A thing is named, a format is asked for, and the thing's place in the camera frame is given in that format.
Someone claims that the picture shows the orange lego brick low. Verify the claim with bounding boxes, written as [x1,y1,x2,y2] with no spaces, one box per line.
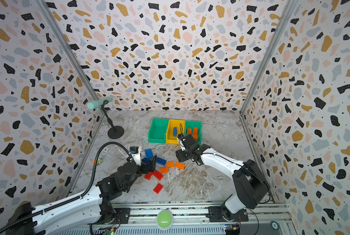
[159,167,169,174]
[175,162,185,170]

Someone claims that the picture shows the blue lego brick slim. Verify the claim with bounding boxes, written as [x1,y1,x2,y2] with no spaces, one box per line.
[173,127,178,137]

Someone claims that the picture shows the blue lego brick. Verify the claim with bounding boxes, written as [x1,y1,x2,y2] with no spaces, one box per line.
[156,157,167,166]
[145,149,153,160]

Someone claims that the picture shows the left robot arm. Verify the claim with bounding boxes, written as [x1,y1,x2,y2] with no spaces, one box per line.
[3,146,157,235]

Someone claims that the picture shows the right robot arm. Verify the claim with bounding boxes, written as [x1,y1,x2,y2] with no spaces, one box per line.
[176,134,270,221]

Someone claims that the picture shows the red lego brick middle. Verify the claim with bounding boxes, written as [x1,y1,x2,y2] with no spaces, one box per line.
[144,172,152,180]

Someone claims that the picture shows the right green bin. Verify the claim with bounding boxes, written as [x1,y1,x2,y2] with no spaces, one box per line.
[185,120,202,146]

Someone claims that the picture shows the green bin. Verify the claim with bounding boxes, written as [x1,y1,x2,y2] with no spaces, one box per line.
[185,120,202,146]
[148,118,169,144]

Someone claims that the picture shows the blue lego brick top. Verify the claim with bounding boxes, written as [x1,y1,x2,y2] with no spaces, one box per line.
[145,149,153,160]

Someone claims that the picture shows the yellow middle bin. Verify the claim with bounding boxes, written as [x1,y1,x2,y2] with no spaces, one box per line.
[166,119,185,145]

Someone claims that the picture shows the red lego brick right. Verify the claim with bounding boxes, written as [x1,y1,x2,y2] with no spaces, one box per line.
[152,170,163,181]

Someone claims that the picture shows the lone red lego brick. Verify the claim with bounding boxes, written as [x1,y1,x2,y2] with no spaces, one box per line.
[153,184,163,194]

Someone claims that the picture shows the left green bin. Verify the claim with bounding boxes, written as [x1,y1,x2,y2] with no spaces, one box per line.
[148,118,169,144]

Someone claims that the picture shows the green microphone on stand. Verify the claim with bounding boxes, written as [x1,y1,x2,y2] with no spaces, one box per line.
[86,98,125,140]

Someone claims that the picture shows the green push button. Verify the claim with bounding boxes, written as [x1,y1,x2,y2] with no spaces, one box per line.
[156,210,174,231]

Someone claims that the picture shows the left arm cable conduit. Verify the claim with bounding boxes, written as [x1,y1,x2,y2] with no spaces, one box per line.
[0,141,134,235]

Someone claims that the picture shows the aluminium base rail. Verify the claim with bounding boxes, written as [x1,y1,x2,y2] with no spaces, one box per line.
[39,201,293,235]

